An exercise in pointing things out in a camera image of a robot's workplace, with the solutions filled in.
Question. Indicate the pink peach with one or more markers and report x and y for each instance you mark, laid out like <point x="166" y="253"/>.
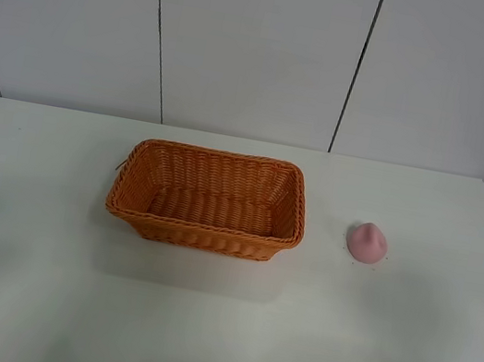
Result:
<point x="366" y="243"/>

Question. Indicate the orange woven rectangular basket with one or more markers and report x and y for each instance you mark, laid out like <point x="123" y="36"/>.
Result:
<point x="242" y="206"/>

